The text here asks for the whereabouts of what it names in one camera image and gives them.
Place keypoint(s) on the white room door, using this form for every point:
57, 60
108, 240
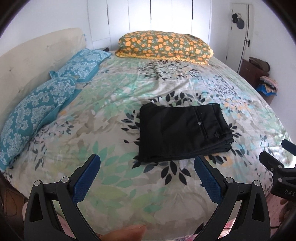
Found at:
239, 41

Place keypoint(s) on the floral bed sheet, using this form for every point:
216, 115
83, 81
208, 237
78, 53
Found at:
104, 119

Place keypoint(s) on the black hanging bag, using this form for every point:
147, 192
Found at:
237, 19

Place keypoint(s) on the near blue patterned pillow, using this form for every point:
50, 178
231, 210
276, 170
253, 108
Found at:
37, 109

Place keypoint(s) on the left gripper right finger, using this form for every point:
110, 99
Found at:
252, 221

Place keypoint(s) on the brown wooden nightstand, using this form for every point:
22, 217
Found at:
12, 208

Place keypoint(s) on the white wardrobe doors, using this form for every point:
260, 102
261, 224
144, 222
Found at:
109, 20

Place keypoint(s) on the far blue patterned pillow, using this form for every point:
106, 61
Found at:
83, 66

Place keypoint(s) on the cream padded headboard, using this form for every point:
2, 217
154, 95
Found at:
27, 66

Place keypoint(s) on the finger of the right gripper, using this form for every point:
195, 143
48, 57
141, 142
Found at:
270, 162
289, 146

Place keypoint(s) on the pink dotted trousers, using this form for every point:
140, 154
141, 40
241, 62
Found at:
131, 233

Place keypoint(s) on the dark wooden dresser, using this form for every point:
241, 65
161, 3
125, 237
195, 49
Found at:
251, 73

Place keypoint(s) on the blue patterned pillow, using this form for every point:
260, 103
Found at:
83, 66
37, 109

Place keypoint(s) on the pile of clothes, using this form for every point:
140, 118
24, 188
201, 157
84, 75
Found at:
267, 86

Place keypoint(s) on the black pants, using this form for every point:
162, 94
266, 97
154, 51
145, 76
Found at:
178, 133

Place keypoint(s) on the red patterned rug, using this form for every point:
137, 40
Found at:
213, 230

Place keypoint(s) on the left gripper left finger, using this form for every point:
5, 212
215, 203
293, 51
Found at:
41, 220

